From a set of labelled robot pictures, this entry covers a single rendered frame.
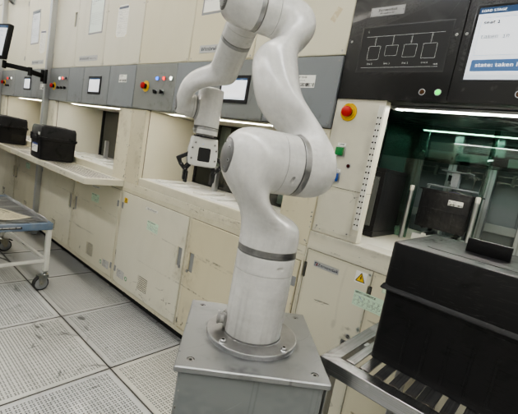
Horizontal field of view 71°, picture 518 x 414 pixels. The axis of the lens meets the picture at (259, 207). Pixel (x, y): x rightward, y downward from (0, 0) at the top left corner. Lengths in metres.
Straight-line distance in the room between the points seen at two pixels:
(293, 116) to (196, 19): 1.54
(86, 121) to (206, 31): 2.07
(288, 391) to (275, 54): 0.65
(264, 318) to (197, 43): 1.70
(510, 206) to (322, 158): 1.57
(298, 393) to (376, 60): 1.14
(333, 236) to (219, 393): 0.89
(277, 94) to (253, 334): 0.47
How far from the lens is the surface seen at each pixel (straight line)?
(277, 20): 0.91
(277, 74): 0.78
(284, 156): 0.66
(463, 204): 1.82
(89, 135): 3.94
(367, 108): 1.44
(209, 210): 1.91
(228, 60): 1.13
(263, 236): 0.68
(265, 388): 0.72
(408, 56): 1.43
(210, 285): 1.93
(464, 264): 0.75
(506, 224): 2.18
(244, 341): 0.75
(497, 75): 1.33
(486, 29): 1.39
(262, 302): 0.72
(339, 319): 1.49
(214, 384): 0.71
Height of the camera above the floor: 1.14
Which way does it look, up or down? 8 degrees down
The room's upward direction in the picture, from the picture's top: 10 degrees clockwise
